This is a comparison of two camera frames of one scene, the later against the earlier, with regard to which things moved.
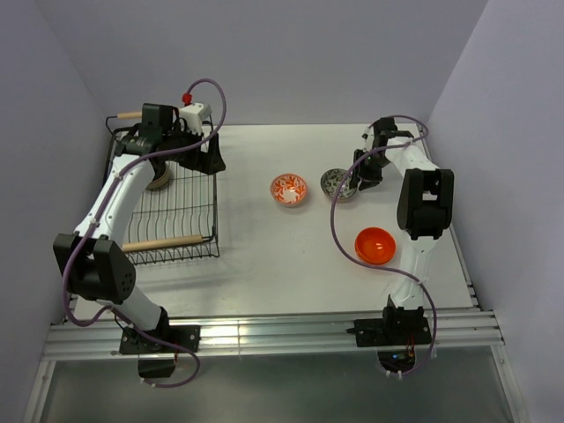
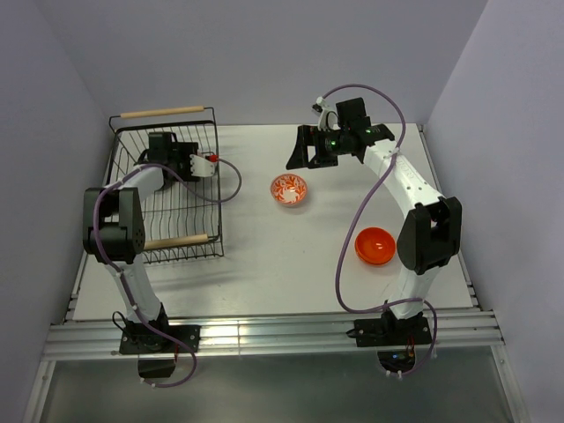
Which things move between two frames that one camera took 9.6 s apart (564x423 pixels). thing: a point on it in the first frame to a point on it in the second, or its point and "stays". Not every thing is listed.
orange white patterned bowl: x=288 y=189 stays
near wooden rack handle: x=131 y=247 stays
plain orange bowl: x=374 y=246 stays
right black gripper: x=369 y=180 to x=310 y=136
